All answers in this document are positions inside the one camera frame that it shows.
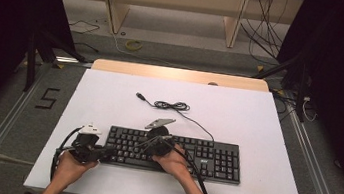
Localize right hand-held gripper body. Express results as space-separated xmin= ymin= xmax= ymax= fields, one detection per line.
xmin=140 ymin=115 xmax=178 ymax=160

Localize bundle of black cables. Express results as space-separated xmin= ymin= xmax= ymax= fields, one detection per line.
xmin=234 ymin=0 xmax=292 ymax=68

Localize wooden shelf unit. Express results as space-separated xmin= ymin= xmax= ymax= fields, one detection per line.
xmin=46 ymin=0 xmax=305 ymax=59

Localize person's right hand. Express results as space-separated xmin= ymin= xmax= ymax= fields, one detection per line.
xmin=149 ymin=141 xmax=195 ymax=181

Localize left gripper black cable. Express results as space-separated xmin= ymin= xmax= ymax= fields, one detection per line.
xmin=49 ymin=123 xmax=85 ymax=185

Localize tangled cables with white plug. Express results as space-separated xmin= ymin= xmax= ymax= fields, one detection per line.
xmin=267 ymin=89 xmax=319 ymax=124

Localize thin black floor cable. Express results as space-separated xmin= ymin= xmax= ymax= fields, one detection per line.
xmin=67 ymin=18 xmax=102 ymax=37
xmin=72 ymin=41 xmax=101 ymax=55

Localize white foam board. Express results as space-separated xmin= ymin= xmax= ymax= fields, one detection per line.
xmin=21 ymin=61 xmax=324 ymax=194

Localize black keyboard cable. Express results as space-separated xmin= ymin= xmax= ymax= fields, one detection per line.
xmin=130 ymin=91 xmax=221 ymax=143

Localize wooden table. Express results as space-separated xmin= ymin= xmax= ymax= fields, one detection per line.
xmin=91 ymin=56 xmax=271 ymax=94

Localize black metal stand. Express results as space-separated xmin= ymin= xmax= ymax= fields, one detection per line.
xmin=19 ymin=22 xmax=93 ymax=100
xmin=247 ymin=42 xmax=315 ymax=125

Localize short aluminium rail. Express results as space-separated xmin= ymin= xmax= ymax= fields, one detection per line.
xmin=53 ymin=54 xmax=94 ymax=69

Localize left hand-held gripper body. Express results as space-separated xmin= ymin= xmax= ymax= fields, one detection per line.
xmin=68 ymin=121 xmax=108 ymax=166

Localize black keyboard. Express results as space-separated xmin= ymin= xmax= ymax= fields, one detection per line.
xmin=98 ymin=123 xmax=247 ymax=186

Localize yellow tape roll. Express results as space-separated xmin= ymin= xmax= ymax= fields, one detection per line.
xmin=124 ymin=38 xmax=144 ymax=54

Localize person's left hand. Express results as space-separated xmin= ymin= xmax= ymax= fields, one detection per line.
xmin=52 ymin=148 xmax=100 ymax=189

